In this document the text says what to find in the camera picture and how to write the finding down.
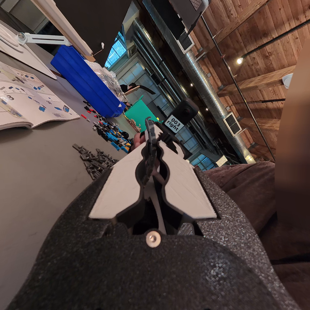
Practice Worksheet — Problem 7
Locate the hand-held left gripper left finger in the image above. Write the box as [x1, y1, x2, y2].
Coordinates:
[88, 142, 149, 223]

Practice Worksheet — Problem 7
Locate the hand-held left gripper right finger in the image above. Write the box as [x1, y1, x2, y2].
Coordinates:
[156, 141, 217, 221]

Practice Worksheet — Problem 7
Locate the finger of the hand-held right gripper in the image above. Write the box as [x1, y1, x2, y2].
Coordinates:
[152, 125, 168, 143]

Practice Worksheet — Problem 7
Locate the grey toy track chain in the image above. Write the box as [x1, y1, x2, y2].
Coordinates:
[145, 117, 156, 186]

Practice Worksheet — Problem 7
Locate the pile of grey track pieces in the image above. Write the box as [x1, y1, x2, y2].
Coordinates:
[72, 144, 119, 180]

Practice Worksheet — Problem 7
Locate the grey desk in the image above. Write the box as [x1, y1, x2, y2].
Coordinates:
[0, 19, 136, 310]

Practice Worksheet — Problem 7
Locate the person's right hand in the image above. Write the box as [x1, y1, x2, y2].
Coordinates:
[131, 133, 147, 154]

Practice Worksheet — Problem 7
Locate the white air vent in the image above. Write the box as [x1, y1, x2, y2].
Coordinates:
[176, 31, 195, 54]
[222, 112, 242, 136]

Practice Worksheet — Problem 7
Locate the heap of blue black bricks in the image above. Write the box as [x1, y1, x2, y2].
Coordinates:
[93, 118, 133, 153]

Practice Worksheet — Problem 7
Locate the clear plastic bags bundle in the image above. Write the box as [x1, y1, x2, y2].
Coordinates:
[85, 61, 128, 103]

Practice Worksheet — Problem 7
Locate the blue plastic bin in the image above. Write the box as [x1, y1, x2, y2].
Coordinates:
[50, 45, 127, 118]

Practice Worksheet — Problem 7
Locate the black panel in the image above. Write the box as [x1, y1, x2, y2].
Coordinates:
[31, 0, 133, 69]

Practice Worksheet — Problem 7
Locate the building instruction booklet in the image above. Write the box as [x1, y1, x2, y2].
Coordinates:
[0, 61, 81, 131]

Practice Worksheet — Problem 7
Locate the white adjustable stand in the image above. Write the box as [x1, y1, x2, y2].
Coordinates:
[0, 22, 72, 80]

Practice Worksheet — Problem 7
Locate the silver ventilation duct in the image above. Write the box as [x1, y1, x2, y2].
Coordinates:
[133, 18, 255, 163]

